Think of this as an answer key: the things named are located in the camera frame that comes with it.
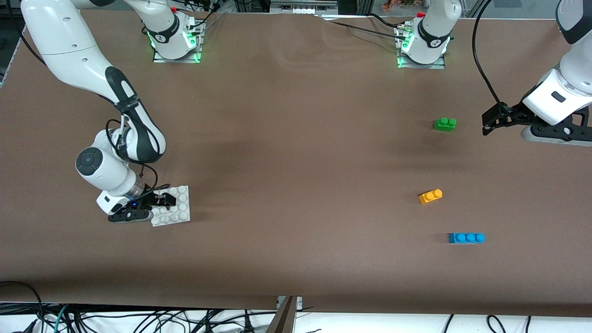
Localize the white studded base plate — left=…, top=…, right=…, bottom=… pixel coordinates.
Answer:
left=151, top=185, right=191, bottom=227

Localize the blue three-stud block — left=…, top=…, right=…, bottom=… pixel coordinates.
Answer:
left=448, top=232, right=486, bottom=244

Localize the brown table cover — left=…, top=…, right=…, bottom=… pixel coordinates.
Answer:
left=0, top=8, right=592, bottom=317

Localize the colourful snack package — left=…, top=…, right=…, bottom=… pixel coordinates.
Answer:
left=382, top=0, right=419, bottom=13

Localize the dark aluminium profile leg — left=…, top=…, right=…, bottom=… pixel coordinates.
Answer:
left=265, top=296, right=297, bottom=333

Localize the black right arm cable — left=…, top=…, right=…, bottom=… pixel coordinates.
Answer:
left=105, top=116, right=160, bottom=192

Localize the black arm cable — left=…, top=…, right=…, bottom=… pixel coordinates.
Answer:
left=472, top=0, right=512, bottom=115
left=105, top=116, right=160, bottom=192

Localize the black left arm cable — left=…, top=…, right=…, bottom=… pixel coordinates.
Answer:
left=472, top=0, right=512, bottom=115

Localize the black floor cable tangle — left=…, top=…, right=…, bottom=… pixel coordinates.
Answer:
left=69, top=309, right=278, bottom=333

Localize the black looping floor cable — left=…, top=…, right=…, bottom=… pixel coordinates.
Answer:
left=0, top=281, right=44, bottom=333

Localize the teal floor cable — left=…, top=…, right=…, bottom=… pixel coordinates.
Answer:
left=53, top=304, right=71, bottom=333

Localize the black base power cable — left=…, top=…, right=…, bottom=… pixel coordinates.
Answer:
left=331, top=21, right=407, bottom=38
left=368, top=13, right=412, bottom=28

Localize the silver metal table bracket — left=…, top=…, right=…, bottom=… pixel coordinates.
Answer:
left=276, top=296, right=303, bottom=311

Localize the black base cable bundle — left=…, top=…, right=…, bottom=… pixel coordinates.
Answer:
left=185, top=0, right=227, bottom=33

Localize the grey metal rail device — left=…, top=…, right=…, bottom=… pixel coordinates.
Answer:
left=270, top=0, right=339, bottom=15

